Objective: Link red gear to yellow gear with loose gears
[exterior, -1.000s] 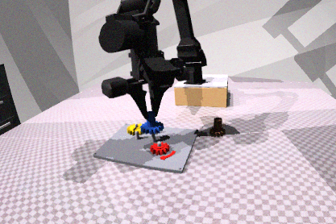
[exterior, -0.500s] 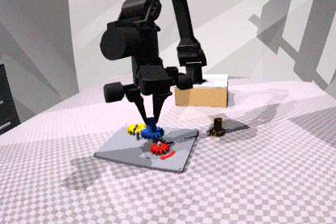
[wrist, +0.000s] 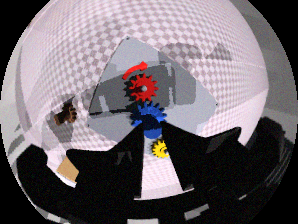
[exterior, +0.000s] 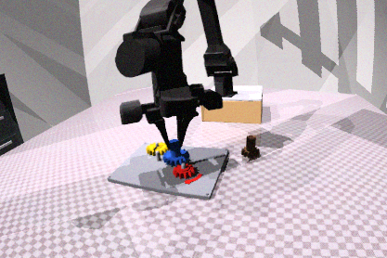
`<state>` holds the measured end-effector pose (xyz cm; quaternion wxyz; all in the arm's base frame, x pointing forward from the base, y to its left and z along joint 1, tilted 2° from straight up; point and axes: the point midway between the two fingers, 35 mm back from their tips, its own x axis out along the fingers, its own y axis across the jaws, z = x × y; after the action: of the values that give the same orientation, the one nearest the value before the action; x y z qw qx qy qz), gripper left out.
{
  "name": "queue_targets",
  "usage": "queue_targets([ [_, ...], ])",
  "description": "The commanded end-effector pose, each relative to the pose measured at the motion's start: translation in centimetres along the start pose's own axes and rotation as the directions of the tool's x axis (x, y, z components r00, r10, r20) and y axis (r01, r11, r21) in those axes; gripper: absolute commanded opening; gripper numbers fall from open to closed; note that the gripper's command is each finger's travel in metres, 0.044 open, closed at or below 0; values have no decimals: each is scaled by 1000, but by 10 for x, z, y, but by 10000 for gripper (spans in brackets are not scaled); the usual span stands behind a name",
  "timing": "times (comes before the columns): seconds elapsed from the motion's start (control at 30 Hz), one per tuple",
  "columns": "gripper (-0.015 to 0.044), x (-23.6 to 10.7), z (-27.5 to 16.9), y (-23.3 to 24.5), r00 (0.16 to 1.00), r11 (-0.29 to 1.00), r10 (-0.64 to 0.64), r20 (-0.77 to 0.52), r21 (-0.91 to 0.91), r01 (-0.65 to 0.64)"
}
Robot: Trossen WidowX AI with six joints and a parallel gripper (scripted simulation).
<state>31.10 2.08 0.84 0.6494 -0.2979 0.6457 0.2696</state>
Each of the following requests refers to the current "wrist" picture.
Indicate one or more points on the yellow gear with black stripe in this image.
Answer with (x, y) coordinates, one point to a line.
(158, 149)

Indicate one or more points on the blue gear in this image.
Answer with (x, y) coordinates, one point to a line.
(150, 116)

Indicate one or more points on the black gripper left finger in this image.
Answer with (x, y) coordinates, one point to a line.
(124, 160)

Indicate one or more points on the red curved arrow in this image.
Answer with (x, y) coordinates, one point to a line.
(141, 66)

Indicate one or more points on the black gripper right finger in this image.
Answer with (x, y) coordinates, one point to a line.
(189, 152)

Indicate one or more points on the red gear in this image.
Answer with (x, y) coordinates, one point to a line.
(149, 87)

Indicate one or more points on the brown gear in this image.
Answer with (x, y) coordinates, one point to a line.
(67, 115)

